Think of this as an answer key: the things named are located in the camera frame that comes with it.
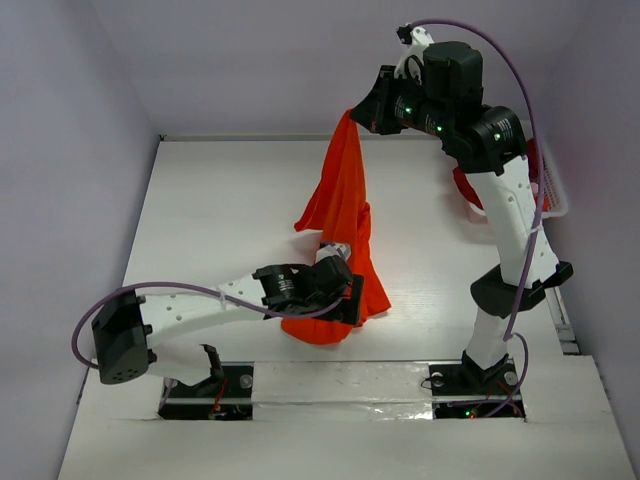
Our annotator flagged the orange t shirt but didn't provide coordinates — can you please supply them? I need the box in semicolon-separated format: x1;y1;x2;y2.
294;110;391;327

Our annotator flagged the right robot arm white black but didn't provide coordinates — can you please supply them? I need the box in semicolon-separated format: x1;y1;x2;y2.
350;30;572;392

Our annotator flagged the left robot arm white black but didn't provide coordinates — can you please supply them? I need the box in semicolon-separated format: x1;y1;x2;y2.
91;248;364;395

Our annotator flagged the dark red t shirt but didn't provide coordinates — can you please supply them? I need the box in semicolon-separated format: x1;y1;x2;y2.
452;138;539;210

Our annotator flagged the white plastic basket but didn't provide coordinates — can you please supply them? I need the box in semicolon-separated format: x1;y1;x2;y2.
465;139;569;223

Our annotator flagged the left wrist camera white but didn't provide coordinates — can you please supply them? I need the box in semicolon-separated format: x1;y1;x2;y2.
315;242;351;262

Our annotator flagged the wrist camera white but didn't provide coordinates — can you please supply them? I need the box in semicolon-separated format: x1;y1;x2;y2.
394;25;434;83
315;242;351;262

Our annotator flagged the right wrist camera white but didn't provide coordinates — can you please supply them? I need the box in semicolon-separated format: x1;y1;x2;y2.
394;25;434;83

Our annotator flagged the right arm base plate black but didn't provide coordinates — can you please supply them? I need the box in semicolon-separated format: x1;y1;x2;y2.
421;359;524;419

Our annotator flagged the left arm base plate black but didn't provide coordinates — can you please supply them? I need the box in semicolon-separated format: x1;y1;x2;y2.
158;363;254;421

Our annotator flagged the metal rail at table edge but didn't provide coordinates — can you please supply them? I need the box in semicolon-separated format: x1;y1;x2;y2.
545;287;582;356

